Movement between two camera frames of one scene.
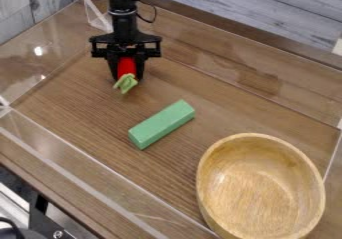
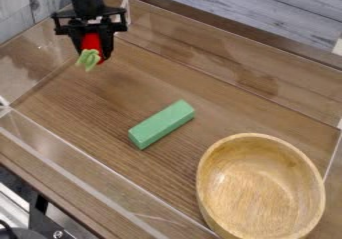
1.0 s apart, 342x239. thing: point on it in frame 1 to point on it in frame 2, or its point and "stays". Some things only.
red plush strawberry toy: [125, 73] to [90, 50]
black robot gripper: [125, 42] to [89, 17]
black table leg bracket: [41, 223] stays
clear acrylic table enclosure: [217, 147] stays
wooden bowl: [259, 189] stays
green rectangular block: [160, 124] stays
